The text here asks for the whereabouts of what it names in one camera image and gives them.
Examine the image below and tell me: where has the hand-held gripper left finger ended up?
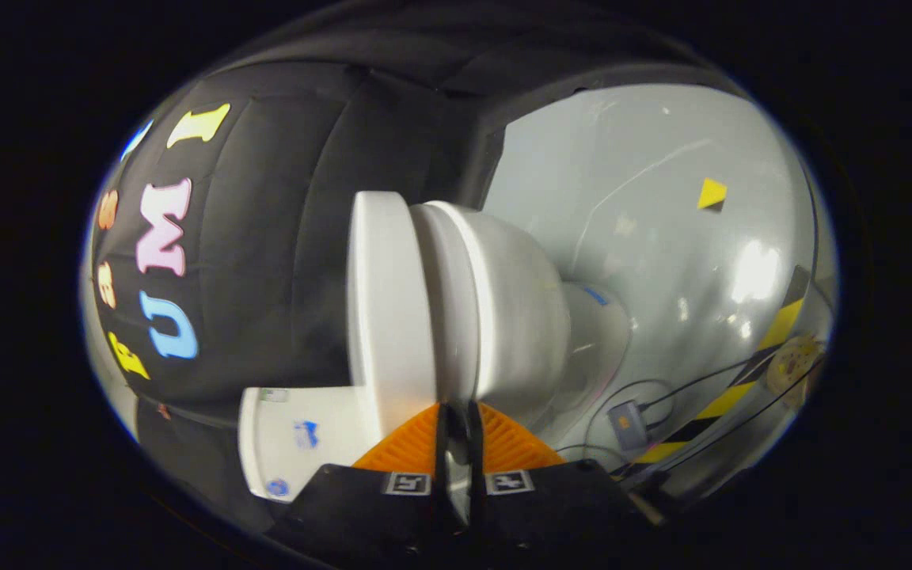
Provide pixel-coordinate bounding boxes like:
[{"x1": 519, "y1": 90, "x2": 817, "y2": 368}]
[{"x1": 266, "y1": 401, "x2": 458, "y2": 569}]

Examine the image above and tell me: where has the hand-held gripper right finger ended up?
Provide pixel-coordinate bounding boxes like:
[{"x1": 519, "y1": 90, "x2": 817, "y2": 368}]
[{"x1": 465, "y1": 400, "x2": 667, "y2": 569}]

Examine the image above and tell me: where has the white toilet lid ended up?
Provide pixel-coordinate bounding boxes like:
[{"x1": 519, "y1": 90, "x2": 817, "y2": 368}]
[{"x1": 345, "y1": 190, "x2": 481, "y2": 441}]

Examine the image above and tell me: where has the white toilet bowl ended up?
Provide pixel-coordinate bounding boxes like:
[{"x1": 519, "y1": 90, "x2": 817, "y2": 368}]
[{"x1": 456, "y1": 207, "x2": 633, "y2": 458}]

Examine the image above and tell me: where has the small grey box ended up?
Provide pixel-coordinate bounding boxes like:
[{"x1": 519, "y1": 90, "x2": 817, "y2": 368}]
[{"x1": 607, "y1": 401, "x2": 649, "y2": 453}]

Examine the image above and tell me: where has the yellow black hazard tape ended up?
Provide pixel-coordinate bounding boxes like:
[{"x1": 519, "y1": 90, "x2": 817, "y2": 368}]
[{"x1": 633, "y1": 264, "x2": 811, "y2": 466}]

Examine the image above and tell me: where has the black backdrop cloth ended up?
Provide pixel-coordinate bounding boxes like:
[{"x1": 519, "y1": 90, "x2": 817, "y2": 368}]
[{"x1": 88, "y1": 8, "x2": 750, "y2": 539}]

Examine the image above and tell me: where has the beige round roll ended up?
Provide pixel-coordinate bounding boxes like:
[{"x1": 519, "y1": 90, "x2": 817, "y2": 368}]
[{"x1": 766, "y1": 333, "x2": 826, "y2": 397}]

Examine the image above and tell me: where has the yellow triangle floor sticker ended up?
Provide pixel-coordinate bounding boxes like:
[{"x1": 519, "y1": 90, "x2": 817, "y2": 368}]
[{"x1": 697, "y1": 177, "x2": 728, "y2": 213}]

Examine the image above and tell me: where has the black cable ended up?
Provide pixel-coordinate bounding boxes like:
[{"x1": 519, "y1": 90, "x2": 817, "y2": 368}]
[{"x1": 636, "y1": 352, "x2": 781, "y2": 412}]

